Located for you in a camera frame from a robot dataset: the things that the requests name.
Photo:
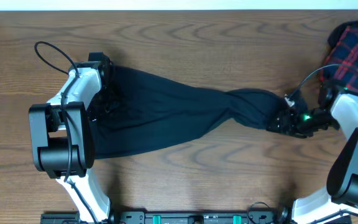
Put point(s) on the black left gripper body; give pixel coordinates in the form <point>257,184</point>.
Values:
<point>100,104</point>

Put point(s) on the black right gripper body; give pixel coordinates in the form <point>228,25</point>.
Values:
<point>312,119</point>

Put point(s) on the black leggings red waistband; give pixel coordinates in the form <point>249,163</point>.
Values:
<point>148,112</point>

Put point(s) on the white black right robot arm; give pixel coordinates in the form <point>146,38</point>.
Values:
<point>337,201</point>

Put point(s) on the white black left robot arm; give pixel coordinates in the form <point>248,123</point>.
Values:
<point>63,146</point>

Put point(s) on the red navy plaid garment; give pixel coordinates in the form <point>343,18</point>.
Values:
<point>343,56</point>

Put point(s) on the black mounting rail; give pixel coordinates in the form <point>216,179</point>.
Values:
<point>262,216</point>

